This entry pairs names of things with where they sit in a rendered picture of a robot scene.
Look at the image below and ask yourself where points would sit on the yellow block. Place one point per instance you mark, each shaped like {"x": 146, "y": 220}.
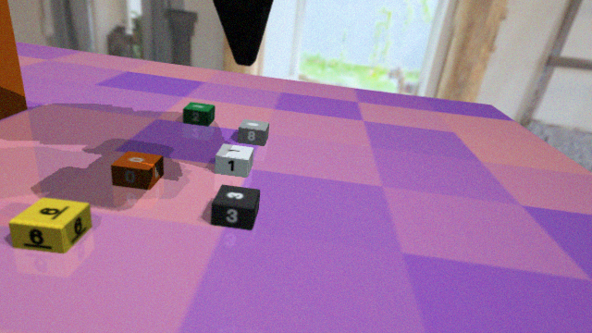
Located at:
{"x": 51, "y": 225}

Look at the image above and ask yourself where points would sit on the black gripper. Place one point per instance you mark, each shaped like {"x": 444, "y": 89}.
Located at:
{"x": 244, "y": 23}

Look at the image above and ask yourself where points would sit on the green block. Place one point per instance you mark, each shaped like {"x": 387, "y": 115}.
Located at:
{"x": 199, "y": 114}

